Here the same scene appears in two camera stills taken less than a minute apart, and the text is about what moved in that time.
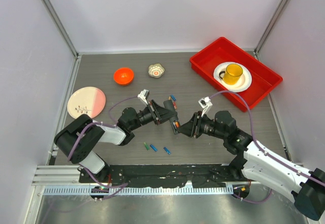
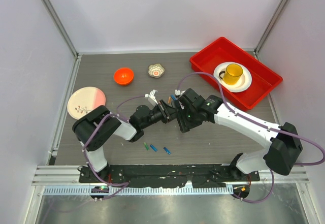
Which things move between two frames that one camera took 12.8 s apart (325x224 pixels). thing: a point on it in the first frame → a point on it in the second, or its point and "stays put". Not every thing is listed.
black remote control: [169, 105] → [184, 126]
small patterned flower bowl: [156, 70] stays put
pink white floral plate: [88, 100] stays put
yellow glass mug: [232, 74] stays put
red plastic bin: [228, 68] stays put
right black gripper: [192, 127] → [193, 124]
